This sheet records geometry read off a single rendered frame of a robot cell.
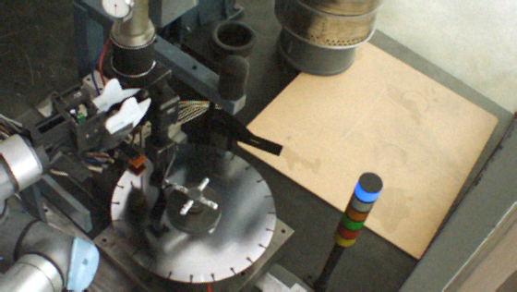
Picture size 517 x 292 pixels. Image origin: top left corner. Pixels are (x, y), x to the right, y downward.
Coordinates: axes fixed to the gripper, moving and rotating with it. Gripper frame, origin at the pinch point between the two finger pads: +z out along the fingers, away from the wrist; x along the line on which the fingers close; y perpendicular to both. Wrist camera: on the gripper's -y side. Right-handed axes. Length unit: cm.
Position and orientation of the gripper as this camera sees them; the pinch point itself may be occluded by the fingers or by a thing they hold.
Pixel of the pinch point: (138, 102)
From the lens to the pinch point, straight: 102.6
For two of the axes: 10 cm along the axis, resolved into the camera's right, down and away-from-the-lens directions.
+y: 1.5, -6.1, -7.8
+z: 7.2, -4.7, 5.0
